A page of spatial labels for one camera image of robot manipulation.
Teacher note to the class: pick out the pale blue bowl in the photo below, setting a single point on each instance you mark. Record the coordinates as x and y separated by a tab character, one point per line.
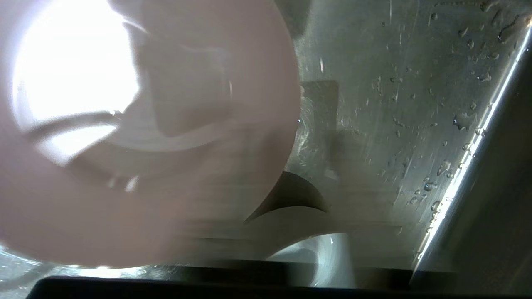
328	253

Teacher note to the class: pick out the pale pink bowl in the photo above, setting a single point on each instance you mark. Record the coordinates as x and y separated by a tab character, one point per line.
166	187

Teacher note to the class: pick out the stainless steel sink basin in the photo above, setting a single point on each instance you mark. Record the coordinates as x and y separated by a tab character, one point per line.
395	104

